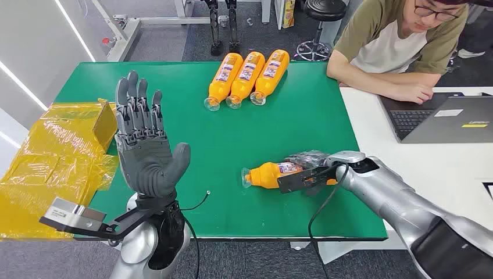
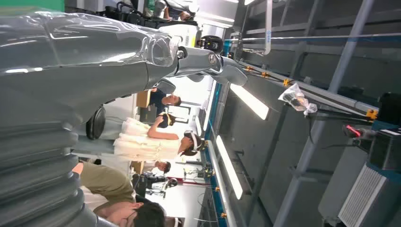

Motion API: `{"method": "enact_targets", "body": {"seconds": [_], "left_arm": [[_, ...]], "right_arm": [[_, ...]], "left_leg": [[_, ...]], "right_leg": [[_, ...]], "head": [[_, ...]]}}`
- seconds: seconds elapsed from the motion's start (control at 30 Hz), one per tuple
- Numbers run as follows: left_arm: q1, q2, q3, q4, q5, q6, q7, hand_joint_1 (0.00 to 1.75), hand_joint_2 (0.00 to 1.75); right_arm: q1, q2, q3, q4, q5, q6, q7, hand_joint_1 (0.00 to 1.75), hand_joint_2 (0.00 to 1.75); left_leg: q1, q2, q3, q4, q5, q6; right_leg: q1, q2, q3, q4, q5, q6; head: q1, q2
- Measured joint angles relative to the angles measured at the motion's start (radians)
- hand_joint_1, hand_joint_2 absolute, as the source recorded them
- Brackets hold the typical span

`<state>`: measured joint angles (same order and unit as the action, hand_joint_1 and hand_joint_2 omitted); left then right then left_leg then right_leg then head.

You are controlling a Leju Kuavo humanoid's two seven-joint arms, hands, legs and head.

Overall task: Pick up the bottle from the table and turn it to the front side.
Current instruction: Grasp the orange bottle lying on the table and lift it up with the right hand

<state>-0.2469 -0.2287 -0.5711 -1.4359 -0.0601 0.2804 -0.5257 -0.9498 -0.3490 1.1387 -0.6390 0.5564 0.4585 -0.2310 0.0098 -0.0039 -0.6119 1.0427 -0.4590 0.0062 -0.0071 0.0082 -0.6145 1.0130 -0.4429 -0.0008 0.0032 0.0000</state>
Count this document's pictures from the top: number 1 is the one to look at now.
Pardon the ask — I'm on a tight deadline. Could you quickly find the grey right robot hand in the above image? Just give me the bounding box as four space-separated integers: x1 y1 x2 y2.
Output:
284 150 331 170

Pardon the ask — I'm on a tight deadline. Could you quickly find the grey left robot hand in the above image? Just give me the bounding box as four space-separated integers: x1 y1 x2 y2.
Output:
115 70 192 199

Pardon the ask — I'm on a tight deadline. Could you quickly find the orange detergent bottle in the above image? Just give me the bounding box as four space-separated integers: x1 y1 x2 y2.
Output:
204 52 244 112
226 51 266 110
249 49 290 106
241 161 338 190

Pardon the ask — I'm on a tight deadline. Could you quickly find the green table mat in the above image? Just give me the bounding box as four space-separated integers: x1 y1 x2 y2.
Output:
53 61 388 242

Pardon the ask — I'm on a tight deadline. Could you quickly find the yellow plastic wrapped box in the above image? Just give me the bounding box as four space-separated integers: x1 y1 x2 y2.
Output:
0 99 120 242

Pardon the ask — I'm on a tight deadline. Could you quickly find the person's hand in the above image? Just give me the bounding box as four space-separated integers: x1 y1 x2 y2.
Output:
392 82 434 105

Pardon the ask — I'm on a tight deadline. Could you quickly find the person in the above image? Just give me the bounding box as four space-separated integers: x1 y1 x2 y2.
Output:
326 0 471 105

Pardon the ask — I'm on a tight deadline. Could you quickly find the grey laptop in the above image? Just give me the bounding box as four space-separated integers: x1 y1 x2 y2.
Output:
377 91 493 145

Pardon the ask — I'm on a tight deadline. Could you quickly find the yellow printed carton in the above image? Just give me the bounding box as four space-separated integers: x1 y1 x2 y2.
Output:
282 0 296 29

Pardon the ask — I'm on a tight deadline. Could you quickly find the black round stool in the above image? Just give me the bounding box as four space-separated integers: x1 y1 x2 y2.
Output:
294 0 348 62

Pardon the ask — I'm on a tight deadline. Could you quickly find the black metal leg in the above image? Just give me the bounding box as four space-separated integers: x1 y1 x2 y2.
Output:
225 0 242 53
204 0 224 57

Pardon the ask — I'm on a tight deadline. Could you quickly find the white sneaker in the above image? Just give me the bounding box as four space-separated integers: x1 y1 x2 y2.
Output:
457 48 486 59

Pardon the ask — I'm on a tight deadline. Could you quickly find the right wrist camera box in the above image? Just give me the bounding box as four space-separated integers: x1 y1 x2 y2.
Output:
277 165 341 195

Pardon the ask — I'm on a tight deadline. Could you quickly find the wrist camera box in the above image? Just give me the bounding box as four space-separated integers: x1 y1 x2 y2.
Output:
277 165 341 195
38 197 121 242

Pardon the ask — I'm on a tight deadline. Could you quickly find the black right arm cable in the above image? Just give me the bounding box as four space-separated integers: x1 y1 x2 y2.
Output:
307 163 350 279

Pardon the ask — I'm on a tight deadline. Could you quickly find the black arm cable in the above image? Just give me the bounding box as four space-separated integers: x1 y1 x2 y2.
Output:
180 190 212 279
307 163 350 279

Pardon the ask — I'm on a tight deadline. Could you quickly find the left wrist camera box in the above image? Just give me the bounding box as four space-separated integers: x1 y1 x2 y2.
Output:
38 197 121 242

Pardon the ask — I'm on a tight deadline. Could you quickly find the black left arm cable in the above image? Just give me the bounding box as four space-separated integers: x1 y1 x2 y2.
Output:
180 190 212 279

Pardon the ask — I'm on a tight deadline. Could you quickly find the white table frame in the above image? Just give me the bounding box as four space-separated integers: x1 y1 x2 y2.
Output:
90 0 228 63

